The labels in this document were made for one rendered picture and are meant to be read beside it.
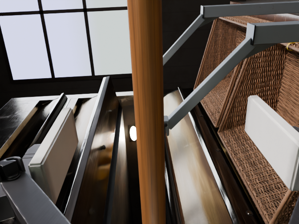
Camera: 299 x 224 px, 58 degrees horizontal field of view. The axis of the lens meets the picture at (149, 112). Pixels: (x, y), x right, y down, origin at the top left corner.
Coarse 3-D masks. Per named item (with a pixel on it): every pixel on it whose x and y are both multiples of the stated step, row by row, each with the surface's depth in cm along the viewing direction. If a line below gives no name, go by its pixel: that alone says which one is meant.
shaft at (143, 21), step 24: (144, 0) 22; (144, 24) 23; (144, 48) 23; (144, 72) 24; (144, 96) 25; (144, 120) 26; (144, 144) 28; (144, 168) 29; (144, 192) 31; (144, 216) 32
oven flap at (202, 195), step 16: (176, 96) 174; (176, 128) 141; (192, 128) 135; (176, 144) 129; (192, 144) 124; (176, 160) 118; (192, 160) 114; (208, 160) 107; (176, 176) 109; (192, 176) 106; (208, 176) 102; (192, 192) 99; (208, 192) 96; (224, 192) 90; (192, 208) 92; (208, 208) 90; (224, 208) 87
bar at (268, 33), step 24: (192, 24) 104; (264, 24) 58; (288, 24) 57; (240, 48) 60; (264, 48) 61; (216, 72) 62; (192, 96) 65; (168, 120) 67; (168, 144) 60; (168, 168) 51; (168, 192) 45; (168, 216) 41
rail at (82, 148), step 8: (104, 80) 169; (96, 104) 137; (88, 128) 115; (88, 136) 109; (80, 152) 99; (80, 160) 94; (72, 176) 87; (72, 184) 83; (64, 200) 77; (64, 208) 74
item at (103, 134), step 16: (112, 96) 166; (96, 112) 128; (112, 112) 154; (96, 128) 114; (112, 128) 144; (96, 144) 108; (112, 144) 135; (96, 160) 103; (80, 176) 85; (96, 176) 98; (80, 192) 80; (96, 192) 94; (80, 208) 77; (96, 208) 90
